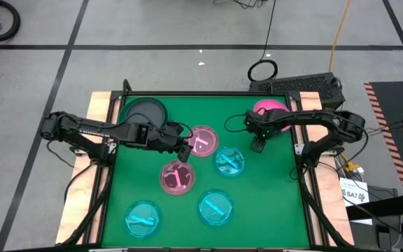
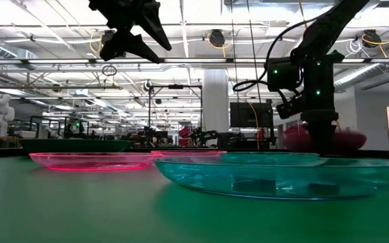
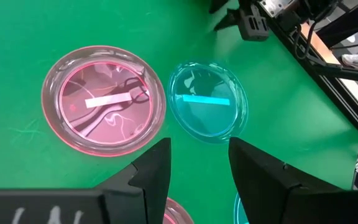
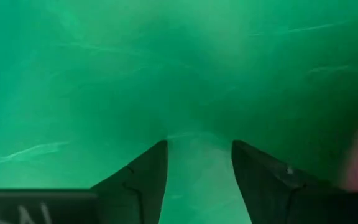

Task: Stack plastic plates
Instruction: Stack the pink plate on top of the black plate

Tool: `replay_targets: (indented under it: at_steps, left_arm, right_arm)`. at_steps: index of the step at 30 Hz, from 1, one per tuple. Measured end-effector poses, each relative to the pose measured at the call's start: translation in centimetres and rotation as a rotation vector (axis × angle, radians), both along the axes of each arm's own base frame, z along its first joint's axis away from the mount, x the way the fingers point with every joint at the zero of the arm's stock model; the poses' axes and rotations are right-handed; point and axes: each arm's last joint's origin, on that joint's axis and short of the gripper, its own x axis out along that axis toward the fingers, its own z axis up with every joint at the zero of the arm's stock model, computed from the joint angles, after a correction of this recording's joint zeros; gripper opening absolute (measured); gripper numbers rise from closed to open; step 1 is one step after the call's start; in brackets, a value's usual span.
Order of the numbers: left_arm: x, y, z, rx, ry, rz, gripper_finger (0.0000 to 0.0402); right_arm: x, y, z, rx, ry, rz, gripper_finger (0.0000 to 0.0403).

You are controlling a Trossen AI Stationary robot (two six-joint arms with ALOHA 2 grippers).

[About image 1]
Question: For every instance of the large green plastic plate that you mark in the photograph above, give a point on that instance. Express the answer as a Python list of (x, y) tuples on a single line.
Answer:
[(142, 110)]

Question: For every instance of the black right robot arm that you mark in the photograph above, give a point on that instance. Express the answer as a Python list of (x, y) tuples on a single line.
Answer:
[(327, 117)]

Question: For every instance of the clear blue plastic plate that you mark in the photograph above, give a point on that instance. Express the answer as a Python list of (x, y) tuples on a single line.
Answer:
[(142, 220), (215, 208), (229, 161)]

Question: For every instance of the black hazard-striped floor mat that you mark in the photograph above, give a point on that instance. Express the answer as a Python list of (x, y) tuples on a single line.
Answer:
[(390, 101)]

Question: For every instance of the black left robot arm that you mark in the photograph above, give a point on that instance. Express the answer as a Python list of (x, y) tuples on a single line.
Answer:
[(82, 127)]

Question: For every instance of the clear pink plastic plate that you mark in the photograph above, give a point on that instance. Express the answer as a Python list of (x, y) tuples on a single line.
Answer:
[(206, 138), (177, 178)]

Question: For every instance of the wooden base board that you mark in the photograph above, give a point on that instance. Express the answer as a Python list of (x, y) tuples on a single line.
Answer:
[(79, 182)]

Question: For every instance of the black aluminium table frame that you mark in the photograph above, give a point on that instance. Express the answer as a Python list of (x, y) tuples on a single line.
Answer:
[(205, 94)]

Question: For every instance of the white paper sign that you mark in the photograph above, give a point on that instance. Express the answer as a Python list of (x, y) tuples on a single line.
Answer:
[(353, 196)]

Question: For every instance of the opaque pink plastic plate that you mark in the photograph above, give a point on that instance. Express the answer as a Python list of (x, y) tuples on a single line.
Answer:
[(269, 105)]

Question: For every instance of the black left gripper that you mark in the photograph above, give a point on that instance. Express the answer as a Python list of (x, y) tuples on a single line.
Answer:
[(166, 138)]

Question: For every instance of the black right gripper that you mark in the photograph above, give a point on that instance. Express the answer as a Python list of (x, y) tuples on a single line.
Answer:
[(264, 122)]

